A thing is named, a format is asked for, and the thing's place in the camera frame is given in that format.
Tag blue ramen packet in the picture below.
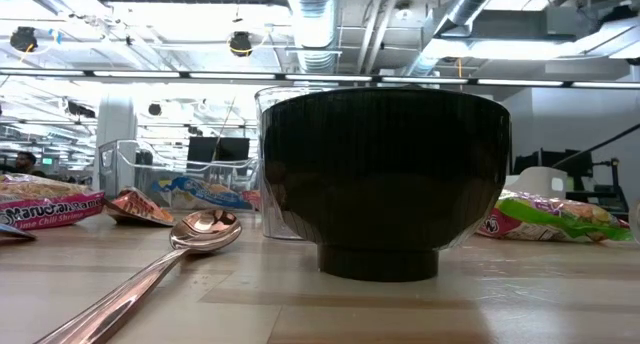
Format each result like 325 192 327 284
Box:
151 175 255 211

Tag orange taco seasoning packet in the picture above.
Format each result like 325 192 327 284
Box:
103 185 177 229

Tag lime chili shrimp ramen packet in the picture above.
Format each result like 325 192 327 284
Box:
0 172 107 231
475 188 635 244

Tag red and black bowl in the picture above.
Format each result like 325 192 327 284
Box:
258 86 512 284

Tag clear bin with bottom sticker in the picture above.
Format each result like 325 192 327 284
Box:
253 85 346 242

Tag black computer monitor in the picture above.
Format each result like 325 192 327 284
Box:
218 136 251 174
186 135 219 173

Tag LED light strip bar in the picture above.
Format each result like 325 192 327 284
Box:
0 67 640 90

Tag long rose gold spoon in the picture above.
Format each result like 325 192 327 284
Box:
32 207 244 344

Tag clear plastic bin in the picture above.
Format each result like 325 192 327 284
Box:
97 137 261 213

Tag white plastic bin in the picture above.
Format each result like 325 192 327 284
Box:
504 165 570 201

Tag black desk equipment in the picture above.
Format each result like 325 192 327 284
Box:
512 121 640 216

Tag person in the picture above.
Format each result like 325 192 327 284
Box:
13 150 47 178

